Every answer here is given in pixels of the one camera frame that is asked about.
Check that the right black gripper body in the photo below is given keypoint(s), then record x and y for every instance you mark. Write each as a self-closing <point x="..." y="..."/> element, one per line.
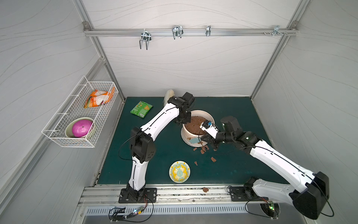
<point x="210" y="138"/>

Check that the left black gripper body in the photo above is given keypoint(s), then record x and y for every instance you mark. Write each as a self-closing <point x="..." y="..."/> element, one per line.
<point x="183" y="119"/>

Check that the white ceramic pot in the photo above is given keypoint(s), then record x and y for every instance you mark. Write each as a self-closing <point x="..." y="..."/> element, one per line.
<point x="190" y="138"/>

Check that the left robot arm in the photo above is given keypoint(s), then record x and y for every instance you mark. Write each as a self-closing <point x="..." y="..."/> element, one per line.
<point x="142" y="138"/>

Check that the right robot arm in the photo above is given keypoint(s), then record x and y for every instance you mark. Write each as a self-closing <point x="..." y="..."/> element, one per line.
<point x="307" y="191"/>

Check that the brown clay mud lump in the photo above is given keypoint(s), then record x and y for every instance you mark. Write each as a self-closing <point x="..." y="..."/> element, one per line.
<point x="194" y="125"/>

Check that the cream plate on edge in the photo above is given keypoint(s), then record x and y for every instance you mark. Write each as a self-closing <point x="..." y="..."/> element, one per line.
<point x="170" y="93"/>

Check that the green snack packet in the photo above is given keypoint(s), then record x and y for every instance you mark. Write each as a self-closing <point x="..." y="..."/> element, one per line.
<point x="141" y="109"/>

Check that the yellow teal patterned bowl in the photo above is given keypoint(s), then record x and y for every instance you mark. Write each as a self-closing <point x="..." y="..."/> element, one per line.
<point x="179" y="172"/>

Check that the metal loop hook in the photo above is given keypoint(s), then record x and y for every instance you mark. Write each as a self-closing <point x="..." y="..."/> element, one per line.
<point x="177" y="31"/>

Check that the right base wiring bundle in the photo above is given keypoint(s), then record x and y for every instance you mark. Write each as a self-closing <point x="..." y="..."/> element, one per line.
<point x="265" y="208"/>

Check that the base wiring bundle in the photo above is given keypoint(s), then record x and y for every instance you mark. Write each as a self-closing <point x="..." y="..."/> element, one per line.
<point x="265" y="208"/>
<point x="125" y="214"/>

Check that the orange white snack bag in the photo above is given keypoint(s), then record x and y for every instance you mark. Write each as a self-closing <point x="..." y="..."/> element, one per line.
<point x="99" y="98"/>

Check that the double metal hook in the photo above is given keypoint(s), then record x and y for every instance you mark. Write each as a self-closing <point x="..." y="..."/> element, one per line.
<point x="146" y="37"/>

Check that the small metal clip hook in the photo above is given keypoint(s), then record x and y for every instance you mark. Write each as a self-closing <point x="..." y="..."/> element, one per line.
<point x="208" y="31"/>

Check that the left base wiring bundle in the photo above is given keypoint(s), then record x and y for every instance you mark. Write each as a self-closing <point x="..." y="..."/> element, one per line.
<point x="125" y="214"/>

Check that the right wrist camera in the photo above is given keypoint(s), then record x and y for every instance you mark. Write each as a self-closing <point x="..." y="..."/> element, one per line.
<point x="210" y="128"/>

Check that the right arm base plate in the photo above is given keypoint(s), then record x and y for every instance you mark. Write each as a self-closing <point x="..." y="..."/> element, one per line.
<point x="239" y="194"/>

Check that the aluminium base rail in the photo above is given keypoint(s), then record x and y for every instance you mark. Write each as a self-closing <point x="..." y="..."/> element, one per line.
<point x="167" y="194"/>

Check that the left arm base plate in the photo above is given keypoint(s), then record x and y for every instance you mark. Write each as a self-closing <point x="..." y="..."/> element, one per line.
<point x="130" y="195"/>

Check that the white wire wall basket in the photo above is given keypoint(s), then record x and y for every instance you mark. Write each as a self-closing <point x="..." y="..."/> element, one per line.
<point x="73" y="108"/>

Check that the aluminium top rail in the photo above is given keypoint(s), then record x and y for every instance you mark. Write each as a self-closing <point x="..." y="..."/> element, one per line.
<point x="187" y="32"/>

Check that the metal bracket hook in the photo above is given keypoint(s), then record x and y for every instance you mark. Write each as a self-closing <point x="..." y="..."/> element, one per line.
<point x="276" y="32"/>

